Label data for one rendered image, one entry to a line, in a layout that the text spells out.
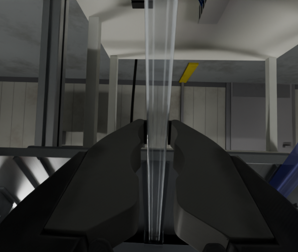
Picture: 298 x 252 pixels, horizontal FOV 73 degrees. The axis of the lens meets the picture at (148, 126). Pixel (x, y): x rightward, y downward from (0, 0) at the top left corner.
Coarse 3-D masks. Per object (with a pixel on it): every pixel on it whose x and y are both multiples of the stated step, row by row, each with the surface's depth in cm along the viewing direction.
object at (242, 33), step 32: (96, 0) 51; (128, 0) 50; (192, 0) 50; (256, 0) 49; (288, 0) 49; (128, 32) 66; (192, 32) 65; (224, 32) 64; (256, 32) 64; (288, 32) 63
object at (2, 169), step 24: (0, 168) 19; (24, 168) 18; (48, 168) 18; (144, 168) 17; (168, 168) 17; (264, 168) 17; (24, 192) 22; (144, 192) 20; (168, 192) 20; (144, 216) 24; (168, 216) 24; (168, 240) 29
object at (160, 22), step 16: (144, 0) 8; (160, 0) 8; (176, 0) 8; (144, 16) 9; (160, 16) 9; (176, 16) 9; (160, 32) 9; (160, 48) 10; (160, 64) 10; (160, 80) 11; (160, 96) 11; (160, 112) 12; (160, 128) 13; (160, 144) 14; (160, 160) 15; (160, 176) 17; (160, 192) 18; (160, 208) 20; (160, 224) 23
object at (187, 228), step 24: (168, 144) 12; (192, 144) 10; (216, 144) 10; (192, 168) 8; (216, 168) 8; (192, 192) 7; (216, 192) 7; (240, 192) 7; (192, 216) 6; (216, 216) 6; (240, 216) 6; (192, 240) 7; (216, 240) 6; (240, 240) 6; (264, 240) 6
